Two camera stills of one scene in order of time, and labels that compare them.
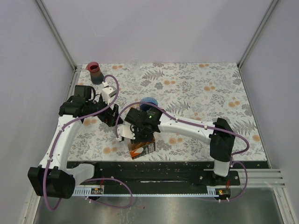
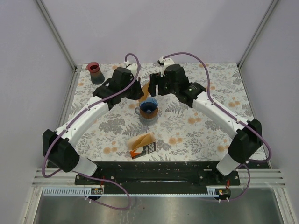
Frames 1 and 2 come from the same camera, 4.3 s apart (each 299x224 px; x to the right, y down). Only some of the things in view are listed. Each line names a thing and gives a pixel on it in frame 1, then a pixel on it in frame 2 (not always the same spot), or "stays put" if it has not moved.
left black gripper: [110, 115] -> [139, 93]
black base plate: [167, 174] stays put
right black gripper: [138, 139] -> [156, 78]
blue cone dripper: [145, 107] stays put
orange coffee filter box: [138, 149] stays put
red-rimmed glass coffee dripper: [97, 77] stays put
